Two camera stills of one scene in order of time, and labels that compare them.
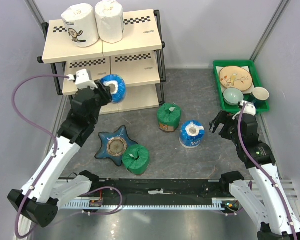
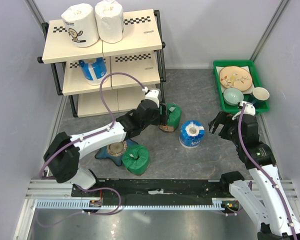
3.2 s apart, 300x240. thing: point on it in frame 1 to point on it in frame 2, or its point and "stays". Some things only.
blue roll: (191, 134) stays
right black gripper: (222, 117) stays
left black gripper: (104, 91) to (163, 117)
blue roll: (117, 86) to (94, 69)
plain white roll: (109, 18) stays
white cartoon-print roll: (80, 22) stays
